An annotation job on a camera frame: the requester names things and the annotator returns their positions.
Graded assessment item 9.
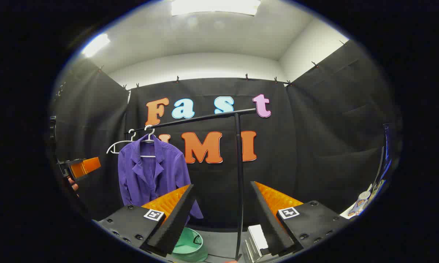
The small ceiling light panel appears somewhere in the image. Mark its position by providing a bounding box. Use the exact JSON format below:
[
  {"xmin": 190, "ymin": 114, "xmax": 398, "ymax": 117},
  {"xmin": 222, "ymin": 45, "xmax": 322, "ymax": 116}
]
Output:
[{"xmin": 81, "ymin": 34, "xmax": 110, "ymax": 58}]

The black clothes rack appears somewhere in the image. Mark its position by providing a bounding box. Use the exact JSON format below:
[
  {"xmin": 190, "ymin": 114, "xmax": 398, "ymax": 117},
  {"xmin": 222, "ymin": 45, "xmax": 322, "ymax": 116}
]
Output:
[{"xmin": 127, "ymin": 108, "xmax": 257, "ymax": 260}]

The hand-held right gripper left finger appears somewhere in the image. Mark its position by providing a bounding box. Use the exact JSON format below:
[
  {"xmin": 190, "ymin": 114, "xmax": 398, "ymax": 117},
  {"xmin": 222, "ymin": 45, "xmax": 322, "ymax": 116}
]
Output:
[{"xmin": 92, "ymin": 184, "xmax": 197, "ymax": 257}]

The black backdrop cloth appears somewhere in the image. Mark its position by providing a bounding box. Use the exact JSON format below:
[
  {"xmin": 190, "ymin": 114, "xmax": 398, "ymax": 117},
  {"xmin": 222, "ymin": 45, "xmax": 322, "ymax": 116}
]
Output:
[{"xmin": 51, "ymin": 38, "xmax": 402, "ymax": 234}]

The purple jacket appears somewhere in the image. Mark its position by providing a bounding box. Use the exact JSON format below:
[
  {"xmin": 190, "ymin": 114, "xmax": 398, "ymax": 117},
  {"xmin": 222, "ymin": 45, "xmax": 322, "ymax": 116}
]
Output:
[{"xmin": 117, "ymin": 134, "xmax": 204, "ymax": 224}]

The green laundry hamper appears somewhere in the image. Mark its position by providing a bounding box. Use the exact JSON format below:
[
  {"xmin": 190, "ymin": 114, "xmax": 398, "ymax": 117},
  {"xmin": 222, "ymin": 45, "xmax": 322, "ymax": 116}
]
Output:
[{"xmin": 172, "ymin": 226, "xmax": 208, "ymax": 263}]

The large ceiling light panel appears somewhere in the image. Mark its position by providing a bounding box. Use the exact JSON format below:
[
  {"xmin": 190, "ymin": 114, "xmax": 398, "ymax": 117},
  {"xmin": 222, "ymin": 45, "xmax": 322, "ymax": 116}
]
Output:
[{"xmin": 171, "ymin": 0, "xmax": 261, "ymax": 16}]

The row of backdrop clips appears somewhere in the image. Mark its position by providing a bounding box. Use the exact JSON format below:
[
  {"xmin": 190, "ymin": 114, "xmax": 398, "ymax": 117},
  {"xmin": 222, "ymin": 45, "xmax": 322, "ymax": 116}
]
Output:
[{"xmin": 98, "ymin": 40, "xmax": 346, "ymax": 90}]

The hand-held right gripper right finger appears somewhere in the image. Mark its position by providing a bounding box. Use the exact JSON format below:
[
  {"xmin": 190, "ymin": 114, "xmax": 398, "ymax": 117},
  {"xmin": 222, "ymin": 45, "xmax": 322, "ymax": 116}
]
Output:
[{"xmin": 250, "ymin": 181, "xmax": 351, "ymax": 256}]

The white plastic hanger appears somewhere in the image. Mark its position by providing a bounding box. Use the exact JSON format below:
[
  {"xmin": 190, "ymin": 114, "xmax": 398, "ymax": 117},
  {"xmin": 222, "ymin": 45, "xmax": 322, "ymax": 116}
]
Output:
[
  {"xmin": 106, "ymin": 129, "xmax": 137, "ymax": 155},
  {"xmin": 140, "ymin": 125, "xmax": 157, "ymax": 159}
]

